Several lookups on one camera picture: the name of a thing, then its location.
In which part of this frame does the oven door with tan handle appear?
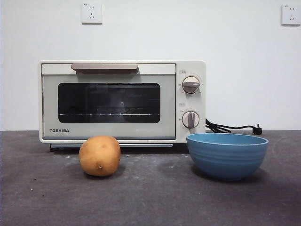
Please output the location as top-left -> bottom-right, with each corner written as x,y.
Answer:
41,63 -> 177,141

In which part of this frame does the blue ribbed bowl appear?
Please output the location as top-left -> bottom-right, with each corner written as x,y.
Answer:
186,133 -> 269,182

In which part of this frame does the oven knob with vertical grip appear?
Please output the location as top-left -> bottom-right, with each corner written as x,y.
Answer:
182,111 -> 200,129

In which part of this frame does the oven knob with horizontal grip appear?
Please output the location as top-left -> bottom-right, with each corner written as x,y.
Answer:
182,75 -> 202,94

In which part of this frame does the cream Toshiba toaster oven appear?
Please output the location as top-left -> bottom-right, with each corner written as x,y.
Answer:
39,60 -> 207,151

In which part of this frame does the wire oven rack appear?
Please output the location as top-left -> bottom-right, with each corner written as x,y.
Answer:
60,113 -> 161,117

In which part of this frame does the black power cable with plug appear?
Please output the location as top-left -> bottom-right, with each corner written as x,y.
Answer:
205,117 -> 264,136

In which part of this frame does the white wall socket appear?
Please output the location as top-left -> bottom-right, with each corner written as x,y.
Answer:
281,4 -> 301,26
81,2 -> 103,25

